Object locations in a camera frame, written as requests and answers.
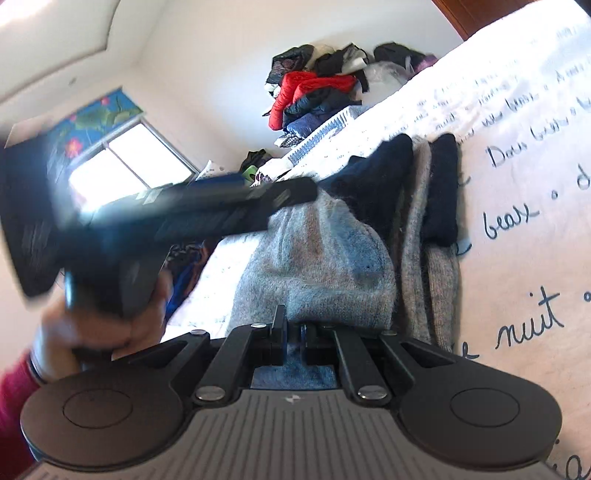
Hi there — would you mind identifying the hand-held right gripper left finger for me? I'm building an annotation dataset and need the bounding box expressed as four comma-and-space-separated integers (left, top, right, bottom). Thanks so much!
159, 305, 289, 407

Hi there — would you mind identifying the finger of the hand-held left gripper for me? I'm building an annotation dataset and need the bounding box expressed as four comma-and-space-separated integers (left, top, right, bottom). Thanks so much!
148, 173, 320, 241

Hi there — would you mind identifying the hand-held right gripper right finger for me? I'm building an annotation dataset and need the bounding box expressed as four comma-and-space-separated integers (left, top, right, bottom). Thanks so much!
300, 323, 455, 407

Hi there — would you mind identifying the grey and navy knit sweater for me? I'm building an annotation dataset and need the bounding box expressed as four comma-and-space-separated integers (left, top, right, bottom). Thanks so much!
226, 131, 462, 389

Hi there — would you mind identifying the person's left forearm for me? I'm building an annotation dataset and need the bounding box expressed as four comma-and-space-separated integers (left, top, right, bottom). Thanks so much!
0, 346, 52, 480

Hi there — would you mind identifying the pile of clothes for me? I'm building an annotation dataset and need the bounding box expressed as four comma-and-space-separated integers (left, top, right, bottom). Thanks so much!
264, 42, 375, 148

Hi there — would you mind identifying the person's left hand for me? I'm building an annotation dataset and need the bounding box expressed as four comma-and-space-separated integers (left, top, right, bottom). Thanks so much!
32, 270, 174, 380

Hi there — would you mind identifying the black cloth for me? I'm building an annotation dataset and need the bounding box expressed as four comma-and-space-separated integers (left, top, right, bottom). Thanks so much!
239, 148, 273, 174

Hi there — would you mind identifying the blue cloth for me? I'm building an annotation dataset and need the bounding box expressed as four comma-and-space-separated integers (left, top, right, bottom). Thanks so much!
165, 256, 205, 320

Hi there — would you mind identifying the window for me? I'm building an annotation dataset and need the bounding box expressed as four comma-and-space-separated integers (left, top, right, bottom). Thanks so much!
69, 121, 197, 213

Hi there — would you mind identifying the blue white knitted blanket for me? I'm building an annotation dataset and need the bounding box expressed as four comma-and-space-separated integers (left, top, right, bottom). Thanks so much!
288, 106, 370, 165

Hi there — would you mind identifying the floral roller blind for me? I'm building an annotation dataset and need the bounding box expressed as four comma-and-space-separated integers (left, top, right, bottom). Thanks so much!
44, 89, 144, 162

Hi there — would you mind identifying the white plastic bag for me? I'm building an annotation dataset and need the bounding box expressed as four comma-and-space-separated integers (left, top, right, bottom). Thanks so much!
362, 61, 411, 91

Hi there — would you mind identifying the black bag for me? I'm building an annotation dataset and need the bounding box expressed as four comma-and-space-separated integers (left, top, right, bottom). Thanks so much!
373, 41, 437, 75

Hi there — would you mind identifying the white script printed bedsheet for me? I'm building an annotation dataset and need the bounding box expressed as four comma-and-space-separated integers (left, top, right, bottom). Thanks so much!
166, 14, 591, 480

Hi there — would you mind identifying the brown wooden door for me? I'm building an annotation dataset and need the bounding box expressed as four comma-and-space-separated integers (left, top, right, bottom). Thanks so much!
431, 0, 591, 40

